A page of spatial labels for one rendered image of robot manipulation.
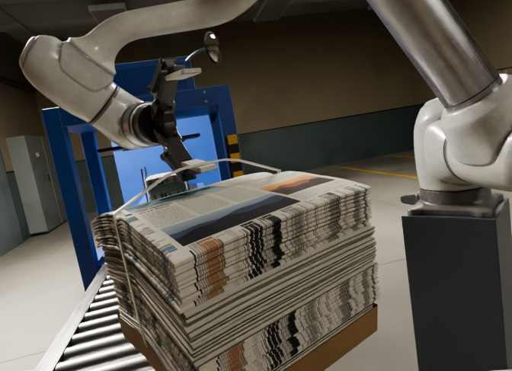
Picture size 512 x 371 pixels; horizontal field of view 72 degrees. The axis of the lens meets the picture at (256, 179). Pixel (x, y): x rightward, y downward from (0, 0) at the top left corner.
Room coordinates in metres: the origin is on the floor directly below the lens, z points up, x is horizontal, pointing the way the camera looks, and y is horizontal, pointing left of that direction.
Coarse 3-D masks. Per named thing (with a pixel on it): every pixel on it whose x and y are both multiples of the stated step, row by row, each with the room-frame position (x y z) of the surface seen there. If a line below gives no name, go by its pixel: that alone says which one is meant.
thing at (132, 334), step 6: (120, 318) 0.58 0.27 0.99; (120, 324) 0.59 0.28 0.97; (126, 324) 0.54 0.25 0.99; (126, 330) 0.56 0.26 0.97; (132, 330) 0.51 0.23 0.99; (126, 336) 0.57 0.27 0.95; (132, 336) 0.53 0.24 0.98; (138, 336) 0.49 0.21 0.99; (132, 342) 0.54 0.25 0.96; (138, 342) 0.50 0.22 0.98; (138, 348) 0.51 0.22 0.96; (144, 354) 0.48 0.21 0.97
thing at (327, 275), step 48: (240, 192) 0.49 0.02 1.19; (288, 192) 0.45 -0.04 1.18; (336, 192) 0.43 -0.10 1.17; (144, 240) 0.36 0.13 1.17; (192, 240) 0.34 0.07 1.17; (240, 240) 0.34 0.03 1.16; (288, 240) 0.38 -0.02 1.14; (336, 240) 0.42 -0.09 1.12; (144, 288) 0.41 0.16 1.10; (192, 288) 0.31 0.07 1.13; (240, 288) 0.33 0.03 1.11; (288, 288) 0.37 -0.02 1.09; (336, 288) 0.42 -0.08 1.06; (192, 336) 0.30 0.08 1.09; (240, 336) 0.34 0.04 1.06; (288, 336) 0.37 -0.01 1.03
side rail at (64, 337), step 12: (96, 276) 1.37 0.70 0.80; (96, 288) 1.24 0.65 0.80; (84, 300) 1.14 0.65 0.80; (72, 312) 1.06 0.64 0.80; (84, 312) 1.05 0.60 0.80; (72, 324) 0.98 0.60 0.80; (60, 336) 0.92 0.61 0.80; (72, 336) 0.91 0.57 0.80; (48, 348) 0.86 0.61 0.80; (60, 348) 0.85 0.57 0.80; (48, 360) 0.81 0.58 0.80; (60, 360) 0.81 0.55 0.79
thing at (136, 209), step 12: (240, 180) 0.60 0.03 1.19; (252, 180) 0.57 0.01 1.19; (192, 192) 0.55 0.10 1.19; (204, 192) 0.52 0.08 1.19; (144, 204) 0.51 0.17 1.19; (156, 204) 0.48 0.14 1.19; (120, 216) 0.44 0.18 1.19; (120, 228) 0.45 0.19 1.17; (120, 252) 0.47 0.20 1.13; (132, 264) 0.45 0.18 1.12; (132, 276) 0.46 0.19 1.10; (144, 312) 0.46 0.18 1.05; (144, 324) 0.47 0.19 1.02
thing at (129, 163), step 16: (192, 128) 4.20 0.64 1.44; (208, 128) 4.23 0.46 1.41; (112, 144) 4.02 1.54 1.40; (192, 144) 4.19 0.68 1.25; (208, 144) 4.23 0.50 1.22; (128, 160) 4.05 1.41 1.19; (144, 160) 4.08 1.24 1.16; (160, 160) 4.12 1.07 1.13; (208, 160) 4.22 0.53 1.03; (128, 176) 4.04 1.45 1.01; (144, 176) 4.08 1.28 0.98; (208, 176) 4.22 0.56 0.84; (128, 192) 4.04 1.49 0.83
